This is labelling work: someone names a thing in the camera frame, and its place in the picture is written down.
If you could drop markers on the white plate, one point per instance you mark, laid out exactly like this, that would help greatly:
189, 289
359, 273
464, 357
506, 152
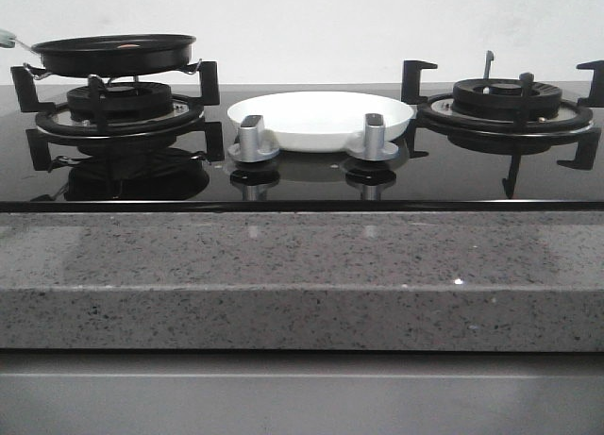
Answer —
317, 122

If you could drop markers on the black frying pan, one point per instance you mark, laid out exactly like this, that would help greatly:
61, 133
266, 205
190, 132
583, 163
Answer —
101, 52

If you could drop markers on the left silver stove knob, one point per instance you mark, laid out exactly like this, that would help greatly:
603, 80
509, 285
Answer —
256, 143

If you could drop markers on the silver stove knob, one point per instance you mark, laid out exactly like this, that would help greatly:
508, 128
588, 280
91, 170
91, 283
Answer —
256, 143
373, 146

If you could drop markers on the right silver stove knob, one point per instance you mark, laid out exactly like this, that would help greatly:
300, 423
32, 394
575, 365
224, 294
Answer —
373, 146

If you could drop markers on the black glass cooktop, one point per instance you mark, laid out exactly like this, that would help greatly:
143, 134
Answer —
191, 172

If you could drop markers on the left black gas burner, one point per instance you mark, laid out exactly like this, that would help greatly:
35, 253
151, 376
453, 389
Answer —
143, 104

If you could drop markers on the black gas burner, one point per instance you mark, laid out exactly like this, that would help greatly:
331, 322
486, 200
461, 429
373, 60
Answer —
143, 104
500, 99

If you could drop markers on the left black pan support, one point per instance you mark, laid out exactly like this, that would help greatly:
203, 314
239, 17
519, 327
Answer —
55, 120

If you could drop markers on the black pan support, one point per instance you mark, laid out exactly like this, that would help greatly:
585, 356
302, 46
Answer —
55, 120
495, 139

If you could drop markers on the right black pan support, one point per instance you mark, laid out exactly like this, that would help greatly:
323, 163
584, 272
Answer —
495, 139

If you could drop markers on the right black gas burner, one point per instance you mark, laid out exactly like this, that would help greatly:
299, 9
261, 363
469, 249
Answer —
500, 99

